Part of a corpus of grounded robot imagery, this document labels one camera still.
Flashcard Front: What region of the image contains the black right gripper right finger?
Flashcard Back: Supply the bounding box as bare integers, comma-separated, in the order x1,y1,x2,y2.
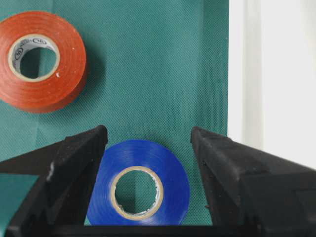
191,127,316,237

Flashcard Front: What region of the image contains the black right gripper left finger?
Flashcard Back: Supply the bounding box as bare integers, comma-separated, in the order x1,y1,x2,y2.
0,125,108,237

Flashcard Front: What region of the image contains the blue tape roll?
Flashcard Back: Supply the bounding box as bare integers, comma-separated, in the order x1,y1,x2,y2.
87,140,190,226

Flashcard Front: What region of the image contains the red tape roll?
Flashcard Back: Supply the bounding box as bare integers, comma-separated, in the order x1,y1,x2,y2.
0,11,87,113

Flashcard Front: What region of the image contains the white plastic tray case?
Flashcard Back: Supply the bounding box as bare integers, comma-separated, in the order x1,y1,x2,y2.
227,0,316,168

